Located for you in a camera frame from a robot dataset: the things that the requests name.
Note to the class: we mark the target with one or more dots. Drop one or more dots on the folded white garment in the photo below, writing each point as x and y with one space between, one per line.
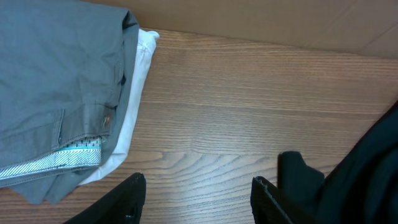
146 46

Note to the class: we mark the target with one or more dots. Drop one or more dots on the folded grey shorts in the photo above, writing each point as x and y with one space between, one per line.
66 76

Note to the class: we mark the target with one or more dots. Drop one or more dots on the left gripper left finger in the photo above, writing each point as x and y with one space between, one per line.
122 205

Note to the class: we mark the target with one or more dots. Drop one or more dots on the black t-shirt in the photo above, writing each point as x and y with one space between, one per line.
362 188

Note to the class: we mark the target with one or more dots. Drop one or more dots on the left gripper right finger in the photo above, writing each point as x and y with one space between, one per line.
270 206

